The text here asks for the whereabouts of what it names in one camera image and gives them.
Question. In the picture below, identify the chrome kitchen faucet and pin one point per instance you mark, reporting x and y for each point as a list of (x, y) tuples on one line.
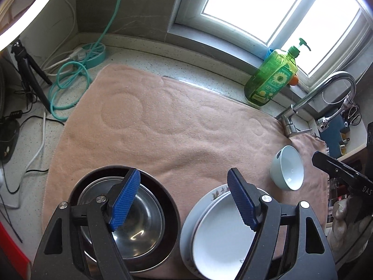
[(291, 125)]

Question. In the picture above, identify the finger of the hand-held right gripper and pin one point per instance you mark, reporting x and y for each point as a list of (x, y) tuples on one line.
[(335, 167)]

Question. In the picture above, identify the orange fruit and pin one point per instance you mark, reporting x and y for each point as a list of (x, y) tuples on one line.
[(295, 80)]

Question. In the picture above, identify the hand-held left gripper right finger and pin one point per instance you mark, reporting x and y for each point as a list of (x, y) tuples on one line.
[(242, 201)]

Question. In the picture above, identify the black device box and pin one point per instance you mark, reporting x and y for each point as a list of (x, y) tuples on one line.
[(8, 131)]

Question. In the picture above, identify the blue container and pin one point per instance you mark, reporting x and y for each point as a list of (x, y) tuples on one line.
[(271, 54)]

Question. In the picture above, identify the red steel-lined bowl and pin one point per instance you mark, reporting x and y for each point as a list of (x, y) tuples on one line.
[(140, 233)]

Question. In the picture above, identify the black tripod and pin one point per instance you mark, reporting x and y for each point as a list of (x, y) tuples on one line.
[(24, 61)]

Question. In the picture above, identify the green dish soap bottle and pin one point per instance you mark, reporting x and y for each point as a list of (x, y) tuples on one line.
[(271, 78)]

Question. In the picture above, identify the scissors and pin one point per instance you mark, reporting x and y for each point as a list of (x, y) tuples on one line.
[(348, 116)]

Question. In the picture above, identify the floral rimmed white plate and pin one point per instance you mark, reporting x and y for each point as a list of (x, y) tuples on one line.
[(209, 199)]

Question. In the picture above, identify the pink towel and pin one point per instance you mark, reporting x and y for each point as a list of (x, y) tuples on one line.
[(174, 128)]

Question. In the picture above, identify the person's right hand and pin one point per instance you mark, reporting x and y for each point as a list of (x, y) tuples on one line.
[(346, 230)]

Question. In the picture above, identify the red box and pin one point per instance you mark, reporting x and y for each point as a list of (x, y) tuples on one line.
[(11, 256)]

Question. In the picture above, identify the large white plate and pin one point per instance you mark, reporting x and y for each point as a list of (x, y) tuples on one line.
[(184, 239)]

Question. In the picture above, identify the white framed window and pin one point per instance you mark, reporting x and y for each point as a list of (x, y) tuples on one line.
[(247, 3)]

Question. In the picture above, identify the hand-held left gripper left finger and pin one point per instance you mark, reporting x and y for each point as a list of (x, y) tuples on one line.
[(125, 201)]

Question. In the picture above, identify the small plain white plate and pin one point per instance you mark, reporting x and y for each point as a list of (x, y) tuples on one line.
[(221, 239)]

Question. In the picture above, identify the dark blue box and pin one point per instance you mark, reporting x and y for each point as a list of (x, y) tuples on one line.
[(335, 131)]

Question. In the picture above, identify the white bowl pale blue outside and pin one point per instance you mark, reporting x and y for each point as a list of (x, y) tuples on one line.
[(291, 169)]

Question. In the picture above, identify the large stainless steel bowl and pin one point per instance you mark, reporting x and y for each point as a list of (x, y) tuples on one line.
[(171, 208)]

